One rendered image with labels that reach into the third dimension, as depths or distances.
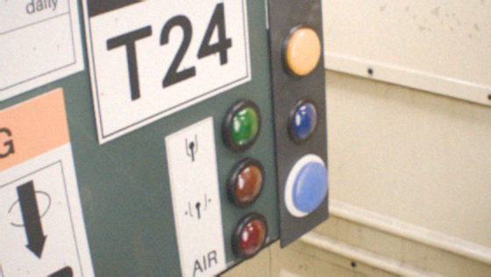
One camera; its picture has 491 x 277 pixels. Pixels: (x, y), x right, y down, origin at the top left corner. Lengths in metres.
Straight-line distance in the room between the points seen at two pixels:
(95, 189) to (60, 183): 0.02
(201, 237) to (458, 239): 0.95
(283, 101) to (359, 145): 0.95
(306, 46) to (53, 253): 0.18
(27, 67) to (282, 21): 0.16
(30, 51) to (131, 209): 0.10
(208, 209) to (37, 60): 0.13
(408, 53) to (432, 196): 0.24
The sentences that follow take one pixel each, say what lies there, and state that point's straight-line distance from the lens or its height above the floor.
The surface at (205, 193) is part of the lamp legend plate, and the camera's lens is 0.41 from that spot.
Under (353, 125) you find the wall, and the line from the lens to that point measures 1.37.
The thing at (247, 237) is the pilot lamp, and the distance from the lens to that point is 0.43.
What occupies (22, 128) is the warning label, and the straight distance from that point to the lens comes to 0.33.
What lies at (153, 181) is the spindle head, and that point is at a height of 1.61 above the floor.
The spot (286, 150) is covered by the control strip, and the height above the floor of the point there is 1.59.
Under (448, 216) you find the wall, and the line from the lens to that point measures 1.33.
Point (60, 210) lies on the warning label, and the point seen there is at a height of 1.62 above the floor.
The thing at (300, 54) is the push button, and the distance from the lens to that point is 0.43.
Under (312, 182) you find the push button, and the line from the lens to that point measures 0.46.
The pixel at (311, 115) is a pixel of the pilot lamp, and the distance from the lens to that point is 0.45.
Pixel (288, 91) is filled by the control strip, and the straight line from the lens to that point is 0.44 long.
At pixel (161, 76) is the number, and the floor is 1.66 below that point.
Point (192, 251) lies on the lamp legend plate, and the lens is 0.41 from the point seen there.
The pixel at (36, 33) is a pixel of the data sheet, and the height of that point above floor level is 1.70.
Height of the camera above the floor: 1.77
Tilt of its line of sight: 23 degrees down
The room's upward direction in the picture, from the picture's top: 4 degrees counter-clockwise
